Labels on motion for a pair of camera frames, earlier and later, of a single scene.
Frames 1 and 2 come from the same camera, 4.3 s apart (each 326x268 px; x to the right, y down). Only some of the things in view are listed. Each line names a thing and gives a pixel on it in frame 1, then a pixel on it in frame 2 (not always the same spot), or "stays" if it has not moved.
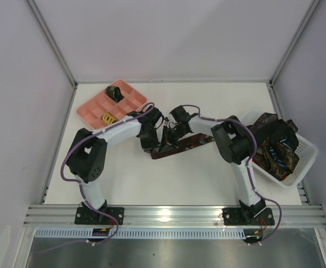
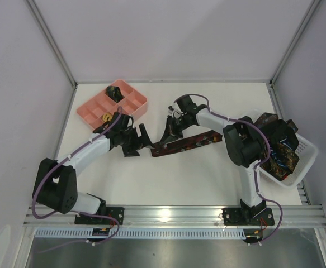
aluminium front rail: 174,217 stays
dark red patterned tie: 181,144 stays
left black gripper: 149,138 → 135,140
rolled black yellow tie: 114,93 stays
